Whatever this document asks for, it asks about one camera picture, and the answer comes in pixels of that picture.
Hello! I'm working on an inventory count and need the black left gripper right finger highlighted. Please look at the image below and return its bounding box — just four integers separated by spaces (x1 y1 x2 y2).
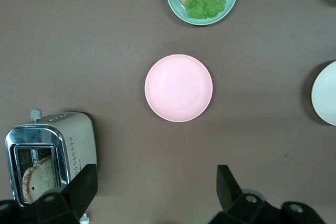
208 165 327 224

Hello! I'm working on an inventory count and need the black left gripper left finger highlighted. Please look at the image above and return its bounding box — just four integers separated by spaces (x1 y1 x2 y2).
0 164 99 224

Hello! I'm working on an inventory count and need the pink plate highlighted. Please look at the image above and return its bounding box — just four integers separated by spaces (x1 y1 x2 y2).
144 54 214 123

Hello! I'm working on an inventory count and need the toast slice in toaster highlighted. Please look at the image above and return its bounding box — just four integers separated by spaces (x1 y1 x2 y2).
22 155 57 205

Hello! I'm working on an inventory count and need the beige chrome toaster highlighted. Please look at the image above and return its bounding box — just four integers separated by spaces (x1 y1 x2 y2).
5 108 98 208

